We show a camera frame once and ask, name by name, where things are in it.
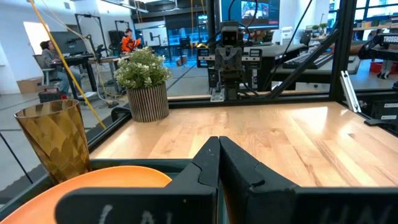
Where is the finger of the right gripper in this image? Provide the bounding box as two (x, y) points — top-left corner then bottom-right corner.
(228, 46), (243, 65)
(215, 46), (229, 65)

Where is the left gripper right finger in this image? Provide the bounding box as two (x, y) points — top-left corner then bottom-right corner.
(219, 136), (398, 224)

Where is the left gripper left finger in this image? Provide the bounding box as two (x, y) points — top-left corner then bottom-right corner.
(54, 136), (220, 224)

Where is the orange plastic plate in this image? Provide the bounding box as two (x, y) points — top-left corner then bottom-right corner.
(0, 165), (173, 224)

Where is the computer monitor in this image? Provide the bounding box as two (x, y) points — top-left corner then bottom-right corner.
(220, 0), (280, 31)

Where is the black keyboard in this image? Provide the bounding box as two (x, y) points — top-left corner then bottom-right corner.
(282, 51), (336, 70)

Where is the potted plant in ribbed pot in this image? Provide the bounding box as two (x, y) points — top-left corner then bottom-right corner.
(113, 46), (173, 123)

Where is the person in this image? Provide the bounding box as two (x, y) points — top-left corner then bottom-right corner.
(39, 39), (83, 94)
(120, 27), (142, 54)

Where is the black box with white labels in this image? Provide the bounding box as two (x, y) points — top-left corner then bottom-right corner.
(363, 98), (398, 135)

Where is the red bin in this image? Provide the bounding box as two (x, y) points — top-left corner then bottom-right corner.
(369, 60), (398, 75)

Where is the black office desk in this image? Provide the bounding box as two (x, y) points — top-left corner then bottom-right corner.
(49, 53), (98, 101)

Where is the cardboard box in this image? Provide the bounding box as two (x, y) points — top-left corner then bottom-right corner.
(16, 77), (44, 95)

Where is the grey office chair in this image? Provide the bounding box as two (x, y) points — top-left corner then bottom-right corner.
(32, 54), (63, 91)

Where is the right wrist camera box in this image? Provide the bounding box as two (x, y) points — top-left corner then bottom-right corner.
(219, 20), (241, 48)

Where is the silver angle bracket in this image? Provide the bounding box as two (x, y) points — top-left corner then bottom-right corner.
(339, 70), (363, 113)
(210, 88), (225, 103)

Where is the thick yellow cable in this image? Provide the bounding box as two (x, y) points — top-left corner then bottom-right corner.
(29, 0), (107, 130)

